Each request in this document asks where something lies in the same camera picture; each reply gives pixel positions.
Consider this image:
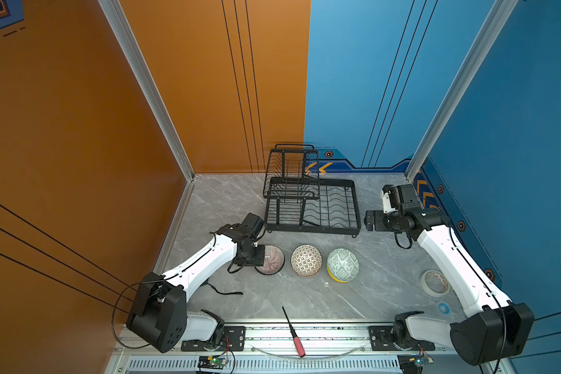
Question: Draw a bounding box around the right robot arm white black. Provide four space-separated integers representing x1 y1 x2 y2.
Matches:
365 209 535 366

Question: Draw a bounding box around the right circuit board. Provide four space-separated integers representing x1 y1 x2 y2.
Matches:
397 355 435 374

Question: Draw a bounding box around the black wire dish rack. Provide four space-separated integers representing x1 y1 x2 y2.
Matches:
263 143 362 238

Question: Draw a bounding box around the white tape roll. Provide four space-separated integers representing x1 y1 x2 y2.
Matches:
420 270 450 298

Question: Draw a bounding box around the red handled screwdriver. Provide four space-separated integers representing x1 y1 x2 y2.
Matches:
281 306 306 358

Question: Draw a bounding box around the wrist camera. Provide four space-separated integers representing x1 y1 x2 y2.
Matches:
240 213 265 241
382 184 422 214

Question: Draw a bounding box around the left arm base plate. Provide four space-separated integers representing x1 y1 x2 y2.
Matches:
181 326 246 352

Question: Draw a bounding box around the pink striped bowl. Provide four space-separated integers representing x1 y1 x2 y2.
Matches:
255 245 285 276

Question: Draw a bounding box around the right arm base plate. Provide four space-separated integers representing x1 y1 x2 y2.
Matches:
368 326 436 352

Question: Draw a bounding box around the left green circuit board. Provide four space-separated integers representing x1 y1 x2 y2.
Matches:
197 356 231 373

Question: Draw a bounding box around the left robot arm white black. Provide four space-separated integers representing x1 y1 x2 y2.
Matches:
126 218 265 353

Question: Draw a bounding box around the yellow bowl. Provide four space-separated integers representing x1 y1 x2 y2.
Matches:
327 266 358 284

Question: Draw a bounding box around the brown dotted bowl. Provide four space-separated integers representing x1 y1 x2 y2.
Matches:
291 245 323 277

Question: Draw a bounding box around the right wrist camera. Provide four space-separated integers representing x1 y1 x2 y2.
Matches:
382 184 422 214

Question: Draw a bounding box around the aluminium front rail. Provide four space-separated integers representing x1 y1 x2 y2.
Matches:
105 319 516 373

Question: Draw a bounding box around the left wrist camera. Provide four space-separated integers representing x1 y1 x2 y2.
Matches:
240 213 265 241

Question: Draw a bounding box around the small blue tape roll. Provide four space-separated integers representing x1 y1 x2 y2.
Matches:
436 302 451 315

